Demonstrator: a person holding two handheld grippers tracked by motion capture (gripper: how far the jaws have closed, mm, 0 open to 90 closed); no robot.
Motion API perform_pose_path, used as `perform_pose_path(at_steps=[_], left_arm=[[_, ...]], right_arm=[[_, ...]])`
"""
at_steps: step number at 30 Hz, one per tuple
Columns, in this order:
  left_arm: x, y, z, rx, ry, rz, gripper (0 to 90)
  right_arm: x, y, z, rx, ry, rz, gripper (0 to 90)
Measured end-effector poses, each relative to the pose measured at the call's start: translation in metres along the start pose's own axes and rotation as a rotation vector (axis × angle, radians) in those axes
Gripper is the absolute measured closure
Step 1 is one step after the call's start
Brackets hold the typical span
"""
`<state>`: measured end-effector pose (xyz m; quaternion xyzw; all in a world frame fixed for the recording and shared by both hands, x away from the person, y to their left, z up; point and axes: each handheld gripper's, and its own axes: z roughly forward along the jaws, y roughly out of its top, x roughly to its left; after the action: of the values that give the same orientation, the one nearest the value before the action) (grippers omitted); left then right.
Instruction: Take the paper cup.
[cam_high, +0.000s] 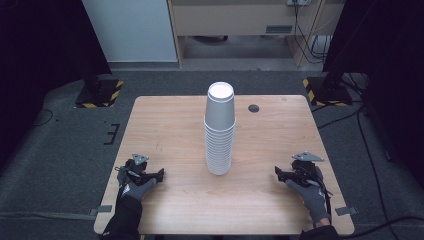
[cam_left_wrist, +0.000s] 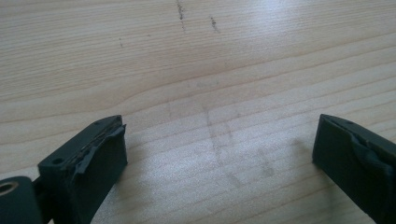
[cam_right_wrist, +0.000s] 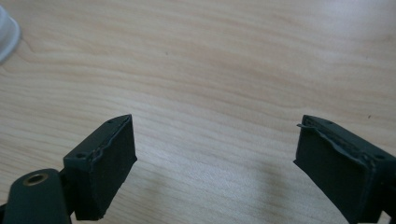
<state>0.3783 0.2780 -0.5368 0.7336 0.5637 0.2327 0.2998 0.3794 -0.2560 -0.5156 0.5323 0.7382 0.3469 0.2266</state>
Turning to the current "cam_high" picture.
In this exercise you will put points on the white cabinet panel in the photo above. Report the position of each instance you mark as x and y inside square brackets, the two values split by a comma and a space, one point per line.
[133, 30]

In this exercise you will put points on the grey tape strip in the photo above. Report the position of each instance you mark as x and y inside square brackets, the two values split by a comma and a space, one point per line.
[346, 210]
[101, 210]

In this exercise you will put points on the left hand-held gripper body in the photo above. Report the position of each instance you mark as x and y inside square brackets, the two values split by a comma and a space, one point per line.
[137, 166]

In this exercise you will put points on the light wooden desk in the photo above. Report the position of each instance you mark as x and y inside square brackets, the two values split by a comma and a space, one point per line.
[233, 20]

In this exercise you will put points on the dark round table grommet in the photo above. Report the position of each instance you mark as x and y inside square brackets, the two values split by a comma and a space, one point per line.
[253, 108]

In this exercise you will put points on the person's left hand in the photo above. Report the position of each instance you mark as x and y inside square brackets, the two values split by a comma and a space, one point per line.
[135, 190]

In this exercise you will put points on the white power strip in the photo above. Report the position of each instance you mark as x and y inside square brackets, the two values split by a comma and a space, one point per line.
[297, 2]

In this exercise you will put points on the person's right hand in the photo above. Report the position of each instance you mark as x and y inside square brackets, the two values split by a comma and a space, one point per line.
[313, 200]

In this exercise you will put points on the dark curtain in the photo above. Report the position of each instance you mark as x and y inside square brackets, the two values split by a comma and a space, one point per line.
[390, 66]
[36, 50]

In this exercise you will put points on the black yellow striped stand base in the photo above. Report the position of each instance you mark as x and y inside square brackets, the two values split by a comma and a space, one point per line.
[328, 95]
[100, 95]

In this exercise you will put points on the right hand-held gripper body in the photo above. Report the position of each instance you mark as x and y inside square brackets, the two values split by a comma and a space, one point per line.
[305, 168]

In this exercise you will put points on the stack of white paper cups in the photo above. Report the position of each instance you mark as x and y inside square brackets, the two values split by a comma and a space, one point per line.
[219, 133]

